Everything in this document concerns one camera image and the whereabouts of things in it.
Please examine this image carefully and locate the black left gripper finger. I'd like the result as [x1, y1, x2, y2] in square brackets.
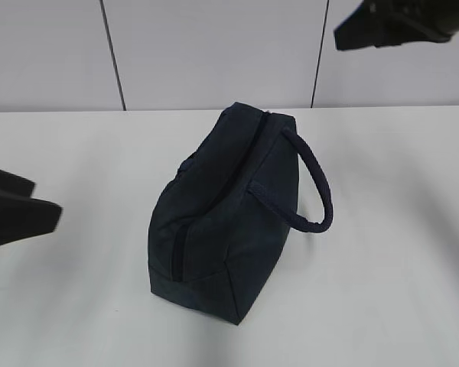
[0, 197, 63, 246]
[0, 170, 35, 197]

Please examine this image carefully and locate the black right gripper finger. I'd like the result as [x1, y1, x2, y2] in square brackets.
[334, 1, 458, 50]

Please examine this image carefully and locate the navy blue lunch bag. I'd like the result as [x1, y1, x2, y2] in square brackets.
[148, 102, 334, 324]

